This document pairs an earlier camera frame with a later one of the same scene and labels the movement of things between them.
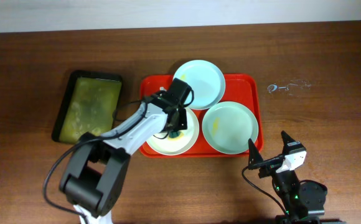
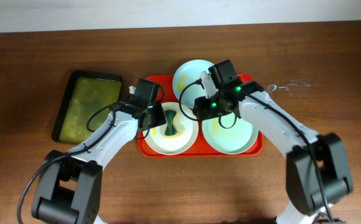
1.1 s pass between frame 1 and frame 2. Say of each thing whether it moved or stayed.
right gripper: moved
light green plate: stayed
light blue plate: stayed
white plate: stayed
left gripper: moved
